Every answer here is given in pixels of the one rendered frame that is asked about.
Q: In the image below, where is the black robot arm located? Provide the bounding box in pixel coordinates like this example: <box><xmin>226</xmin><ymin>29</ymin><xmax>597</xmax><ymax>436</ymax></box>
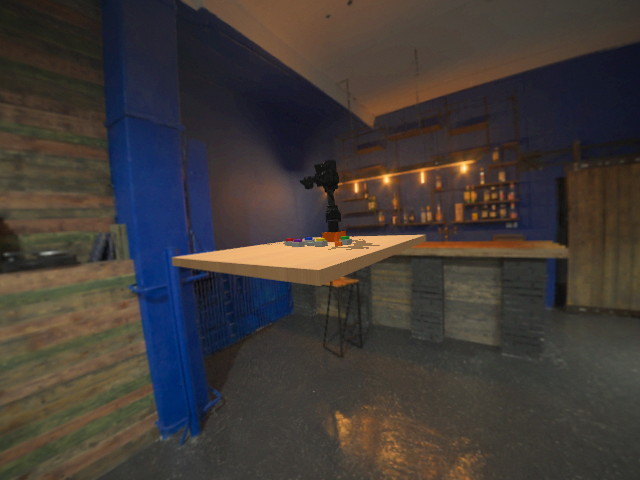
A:
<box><xmin>314</xmin><ymin>160</ymin><xmax>341</xmax><ymax>232</ymax></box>

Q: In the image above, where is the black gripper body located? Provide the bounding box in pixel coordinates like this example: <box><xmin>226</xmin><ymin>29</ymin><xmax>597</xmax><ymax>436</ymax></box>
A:
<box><xmin>305</xmin><ymin>170</ymin><xmax>334</xmax><ymax>189</ymax></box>

